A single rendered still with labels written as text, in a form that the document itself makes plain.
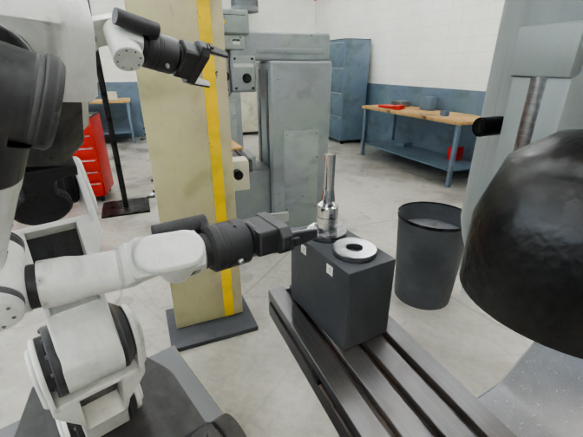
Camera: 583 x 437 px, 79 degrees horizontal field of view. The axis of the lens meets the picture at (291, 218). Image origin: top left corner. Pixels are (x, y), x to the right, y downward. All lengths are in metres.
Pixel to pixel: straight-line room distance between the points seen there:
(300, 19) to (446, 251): 8.43
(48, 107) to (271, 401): 1.75
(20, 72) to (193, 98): 1.52
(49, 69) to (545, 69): 0.40
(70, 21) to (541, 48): 0.47
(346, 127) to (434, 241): 5.58
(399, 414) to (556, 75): 0.57
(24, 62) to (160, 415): 1.05
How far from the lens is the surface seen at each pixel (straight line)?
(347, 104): 7.63
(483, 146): 0.36
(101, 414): 1.10
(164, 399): 1.31
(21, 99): 0.41
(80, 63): 0.56
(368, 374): 0.75
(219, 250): 0.63
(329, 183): 0.76
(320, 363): 0.76
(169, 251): 0.60
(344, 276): 0.69
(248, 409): 1.96
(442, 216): 2.76
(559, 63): 0.28
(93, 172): 4.78
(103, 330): 0.81
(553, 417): 0.86
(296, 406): 1.96
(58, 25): 0.52
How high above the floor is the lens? 1.53
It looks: 23 degrees down
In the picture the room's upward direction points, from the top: straight up
